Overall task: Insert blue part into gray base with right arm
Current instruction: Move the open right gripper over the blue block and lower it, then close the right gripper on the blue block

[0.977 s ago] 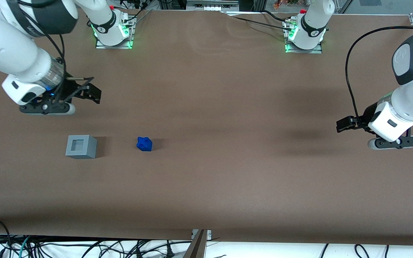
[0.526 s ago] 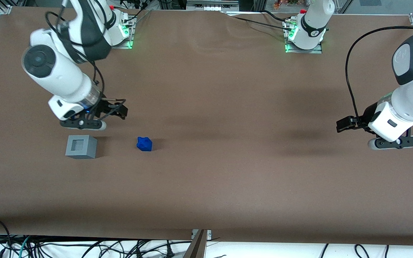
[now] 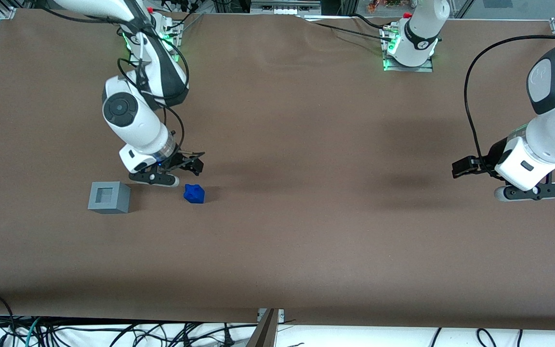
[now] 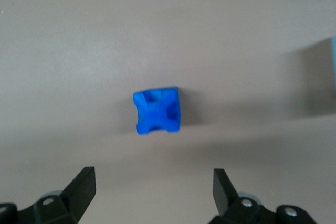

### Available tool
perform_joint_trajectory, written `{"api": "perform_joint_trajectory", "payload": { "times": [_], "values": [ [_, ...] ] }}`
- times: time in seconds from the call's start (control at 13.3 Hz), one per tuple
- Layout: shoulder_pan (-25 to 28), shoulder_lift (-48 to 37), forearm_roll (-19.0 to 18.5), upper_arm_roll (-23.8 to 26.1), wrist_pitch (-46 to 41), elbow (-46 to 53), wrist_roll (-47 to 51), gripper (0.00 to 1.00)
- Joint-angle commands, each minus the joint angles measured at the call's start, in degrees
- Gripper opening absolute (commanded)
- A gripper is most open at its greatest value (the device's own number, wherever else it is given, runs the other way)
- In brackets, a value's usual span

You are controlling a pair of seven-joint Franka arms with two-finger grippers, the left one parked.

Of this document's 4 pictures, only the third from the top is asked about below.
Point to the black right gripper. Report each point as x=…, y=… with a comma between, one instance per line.
x=181, y=160

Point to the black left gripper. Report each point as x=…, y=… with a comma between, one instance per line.
x=495, y=155

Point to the blue plastic part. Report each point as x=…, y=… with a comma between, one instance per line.
x=193, y=193

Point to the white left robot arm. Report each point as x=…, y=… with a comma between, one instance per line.
x=552, y=135

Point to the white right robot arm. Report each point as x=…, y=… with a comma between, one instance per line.
x=133, y=120

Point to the gray square base block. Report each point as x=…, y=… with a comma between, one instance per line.
x=119, y=197

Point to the brown table cover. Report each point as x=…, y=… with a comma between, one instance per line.
x=306, y=144

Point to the aluminium profile beam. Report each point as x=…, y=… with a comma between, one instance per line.
x=264, y=332

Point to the orange background clutter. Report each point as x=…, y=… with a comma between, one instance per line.
x=383, y=5

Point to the grey background box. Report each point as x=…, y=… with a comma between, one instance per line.
x=284, y=6

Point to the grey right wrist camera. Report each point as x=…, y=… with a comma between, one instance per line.
x=162, y=180

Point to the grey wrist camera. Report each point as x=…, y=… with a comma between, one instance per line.
x=523, y=192
x=162, y=180

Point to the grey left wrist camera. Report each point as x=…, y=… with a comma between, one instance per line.
x=523, y=192

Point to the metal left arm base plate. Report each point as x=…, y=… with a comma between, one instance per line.
x=410, y=69

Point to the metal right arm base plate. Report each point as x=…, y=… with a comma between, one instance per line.
x=177, y=36

